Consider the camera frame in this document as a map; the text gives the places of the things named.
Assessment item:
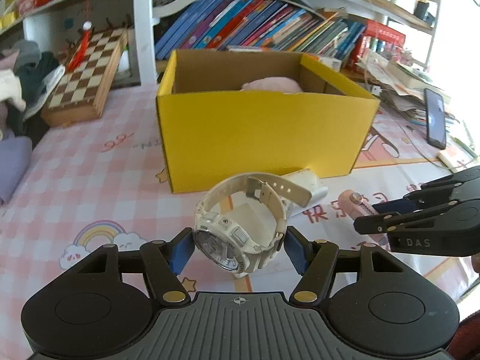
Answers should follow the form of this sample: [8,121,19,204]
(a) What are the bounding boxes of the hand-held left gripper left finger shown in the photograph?
[75,228,196,305]

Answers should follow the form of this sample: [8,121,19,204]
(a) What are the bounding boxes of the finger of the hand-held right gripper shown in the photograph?
[353,199,480,236]
[373,167,480,214]

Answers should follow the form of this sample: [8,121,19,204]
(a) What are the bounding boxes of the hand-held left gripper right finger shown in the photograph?
[284,227,406,305]

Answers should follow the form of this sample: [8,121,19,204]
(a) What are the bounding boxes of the white wrist watch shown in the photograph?
[193,172,314,275]

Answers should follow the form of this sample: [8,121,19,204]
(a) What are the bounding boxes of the pink utility knife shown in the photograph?
[337,189,391,246]

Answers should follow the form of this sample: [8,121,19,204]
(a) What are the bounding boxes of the yellow cardboard box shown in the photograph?
[155,49,381,194]

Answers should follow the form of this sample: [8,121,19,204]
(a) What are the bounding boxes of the pink plush toy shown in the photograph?
[240,76,304,94]

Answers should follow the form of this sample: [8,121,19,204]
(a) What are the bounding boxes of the small white box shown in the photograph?
[279,169,328,218]

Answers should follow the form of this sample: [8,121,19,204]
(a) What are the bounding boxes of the black smartphone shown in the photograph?
[424,88,448,150]

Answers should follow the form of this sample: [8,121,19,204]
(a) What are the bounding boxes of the pink checked printed tablecloth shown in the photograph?
[0,82,480,302]

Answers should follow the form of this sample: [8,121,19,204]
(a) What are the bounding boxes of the stack of papers and books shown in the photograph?
[356,50,474,148]

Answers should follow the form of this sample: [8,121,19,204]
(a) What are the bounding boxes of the small colourful toy figures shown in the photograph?
[369,35,410,63]

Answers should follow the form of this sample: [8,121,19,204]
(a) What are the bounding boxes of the red book box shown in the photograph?
[362,20,407,46]

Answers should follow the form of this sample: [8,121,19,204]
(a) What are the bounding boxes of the white orange carton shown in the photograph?
[307,54,344,71]

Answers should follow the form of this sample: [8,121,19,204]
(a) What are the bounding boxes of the lavender garment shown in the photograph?
[0,135,34,205]

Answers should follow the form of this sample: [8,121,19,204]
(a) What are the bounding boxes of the wooden chessboard box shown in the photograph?
[40,28,130,128]

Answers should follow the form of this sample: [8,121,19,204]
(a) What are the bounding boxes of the red tassel ornament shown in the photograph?
[67,21,94,73]

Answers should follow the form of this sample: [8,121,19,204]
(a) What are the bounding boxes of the dark grey clothes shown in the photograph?
[13,39,67,137]

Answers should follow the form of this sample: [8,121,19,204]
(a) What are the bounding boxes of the white shelf unit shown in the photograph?
[0,0,445,88]

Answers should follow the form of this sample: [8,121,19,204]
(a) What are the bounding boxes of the row of colourful books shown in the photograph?
[154,0,366,61]

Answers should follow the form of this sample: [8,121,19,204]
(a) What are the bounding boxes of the white jacket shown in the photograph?
[0,50,27,112]

